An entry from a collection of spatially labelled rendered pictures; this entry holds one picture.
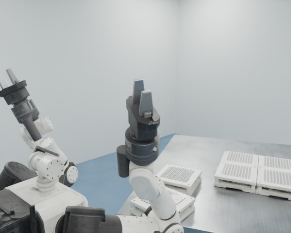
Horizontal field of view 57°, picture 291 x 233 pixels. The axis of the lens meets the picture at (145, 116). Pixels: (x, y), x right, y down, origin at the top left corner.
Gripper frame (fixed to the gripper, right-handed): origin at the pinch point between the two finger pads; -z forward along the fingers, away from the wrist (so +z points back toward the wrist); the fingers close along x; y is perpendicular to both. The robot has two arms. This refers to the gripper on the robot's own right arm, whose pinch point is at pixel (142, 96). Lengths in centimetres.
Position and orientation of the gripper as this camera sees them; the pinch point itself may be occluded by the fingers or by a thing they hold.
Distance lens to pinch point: 61.4
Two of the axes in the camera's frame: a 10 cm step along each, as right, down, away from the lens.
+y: 9.4, -1.9, 2.7
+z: -0.1, 8.0, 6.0
